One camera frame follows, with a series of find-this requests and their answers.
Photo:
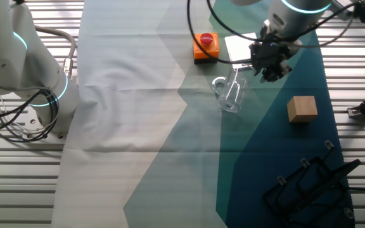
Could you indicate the orange emergency stop button box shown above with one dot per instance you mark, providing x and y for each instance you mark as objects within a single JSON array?
[{"x": 206, "y": 47}]

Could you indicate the wooden cube block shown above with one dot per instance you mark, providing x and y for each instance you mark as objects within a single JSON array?
[{"x": 302, "y": 109}]

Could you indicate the grey corrugated robot conduit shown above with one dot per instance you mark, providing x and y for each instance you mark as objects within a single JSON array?
[{"x": 70, "y": 47}]

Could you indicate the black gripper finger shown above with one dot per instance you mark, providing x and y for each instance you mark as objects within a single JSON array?
[
  {"x": 268, "y": 76},
  {"x": 284, "y": 69}
]

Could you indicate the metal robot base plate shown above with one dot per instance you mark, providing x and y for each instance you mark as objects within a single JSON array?
[{"x": 32, "y": 123}]

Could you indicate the blue green white tablecloth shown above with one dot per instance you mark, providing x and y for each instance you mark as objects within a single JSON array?
[{"x": 170, "y": 126}]

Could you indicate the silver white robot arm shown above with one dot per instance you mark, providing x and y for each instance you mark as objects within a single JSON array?
[{"x": 27, "y": 69}]

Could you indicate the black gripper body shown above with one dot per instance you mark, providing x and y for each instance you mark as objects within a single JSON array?
[{"x": 268, "y": 55}]

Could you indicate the silver digital kitchen scale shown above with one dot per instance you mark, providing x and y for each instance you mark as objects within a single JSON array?
[{"x": 238, "y": 47}]

